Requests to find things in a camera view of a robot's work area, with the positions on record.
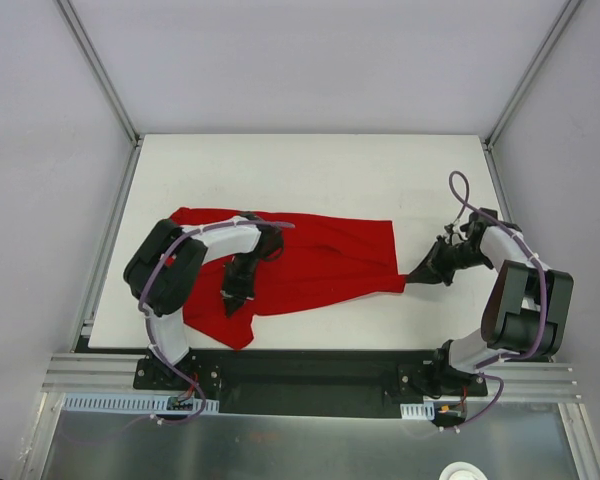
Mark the white cable duct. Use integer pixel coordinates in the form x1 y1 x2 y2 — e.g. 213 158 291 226
400 401 435 421
63 393 219 415

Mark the aluminium front rail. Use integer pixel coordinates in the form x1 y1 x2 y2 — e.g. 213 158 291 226
43 353 584 403

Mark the left white cable duct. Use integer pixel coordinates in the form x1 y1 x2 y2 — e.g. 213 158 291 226
63 393 219 415

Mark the white round object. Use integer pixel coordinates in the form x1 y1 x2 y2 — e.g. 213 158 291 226
439 462 487 480

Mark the red t-shirt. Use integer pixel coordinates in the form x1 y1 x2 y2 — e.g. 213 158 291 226
183 211 407 350

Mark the right white cable duct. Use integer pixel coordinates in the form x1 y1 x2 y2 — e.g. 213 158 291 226
400 401 435 421

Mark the right aluminium frame post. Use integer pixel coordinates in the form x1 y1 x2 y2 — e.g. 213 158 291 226
483 0 584 151

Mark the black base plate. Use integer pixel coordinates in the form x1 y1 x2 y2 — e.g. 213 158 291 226
133 350 487 418

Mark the left aluminium frame post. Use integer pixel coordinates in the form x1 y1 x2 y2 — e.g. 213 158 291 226
53 0 141 145

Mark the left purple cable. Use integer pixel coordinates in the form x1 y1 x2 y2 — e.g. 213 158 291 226
54 219 296 443

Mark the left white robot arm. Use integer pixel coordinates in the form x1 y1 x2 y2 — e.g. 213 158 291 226
123 212 293 388

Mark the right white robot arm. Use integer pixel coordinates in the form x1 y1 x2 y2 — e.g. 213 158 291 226
402 208 574 398

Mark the aluminium frame post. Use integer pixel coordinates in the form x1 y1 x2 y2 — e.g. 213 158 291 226
53 0 141 145
483 0 584 151

